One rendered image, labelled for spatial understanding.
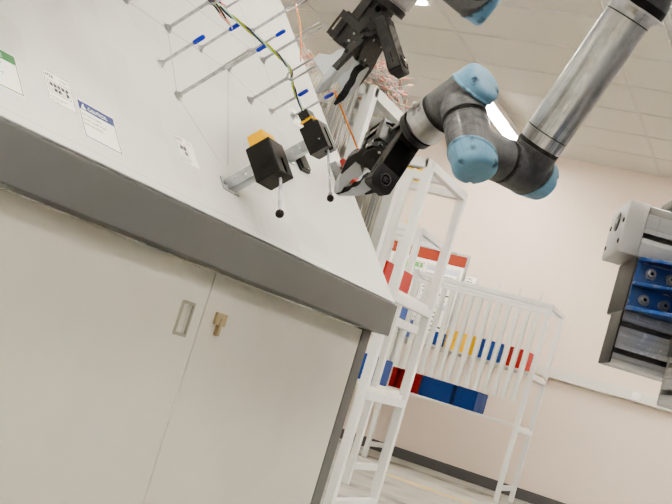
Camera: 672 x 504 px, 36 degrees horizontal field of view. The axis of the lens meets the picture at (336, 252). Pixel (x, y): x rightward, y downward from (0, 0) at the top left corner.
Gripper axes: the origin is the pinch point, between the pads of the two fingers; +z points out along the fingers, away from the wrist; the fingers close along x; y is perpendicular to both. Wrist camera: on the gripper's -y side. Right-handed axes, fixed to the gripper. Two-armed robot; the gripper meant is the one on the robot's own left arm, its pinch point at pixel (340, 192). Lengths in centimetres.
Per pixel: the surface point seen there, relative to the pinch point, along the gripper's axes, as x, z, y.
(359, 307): -18.3, 12.2, -7.3
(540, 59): -226, 188, 535
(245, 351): 0.1, 13.7, -32.3
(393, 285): -127, 160, 186
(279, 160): 18.9, -13.4, -21.7
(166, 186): 32, -11, -39
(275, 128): 13.8, 6.9, 11.2
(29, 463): 25, 11, -72
